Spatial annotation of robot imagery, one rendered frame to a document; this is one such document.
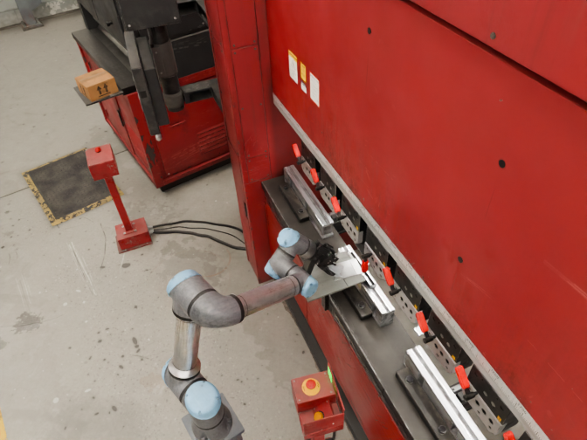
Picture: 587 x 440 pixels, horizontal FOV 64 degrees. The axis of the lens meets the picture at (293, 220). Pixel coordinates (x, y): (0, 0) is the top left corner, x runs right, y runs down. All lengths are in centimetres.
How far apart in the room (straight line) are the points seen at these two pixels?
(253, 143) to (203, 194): 158
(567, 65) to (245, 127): 179
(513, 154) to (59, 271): 329
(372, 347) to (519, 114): 122
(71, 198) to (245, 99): 236
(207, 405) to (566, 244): 123
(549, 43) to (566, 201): 28
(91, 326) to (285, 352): 127
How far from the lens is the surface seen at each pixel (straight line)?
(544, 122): 96
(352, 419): 273
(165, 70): 281
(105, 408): 305
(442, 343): 156
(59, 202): 438
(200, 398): 177
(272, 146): 256
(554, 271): 106
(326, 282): 199
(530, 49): 94
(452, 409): 180
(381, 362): 194
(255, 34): 226
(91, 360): 324
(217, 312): 148
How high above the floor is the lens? 256
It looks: 44 degrees down
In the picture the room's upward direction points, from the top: 3 degrees counter-clockwise
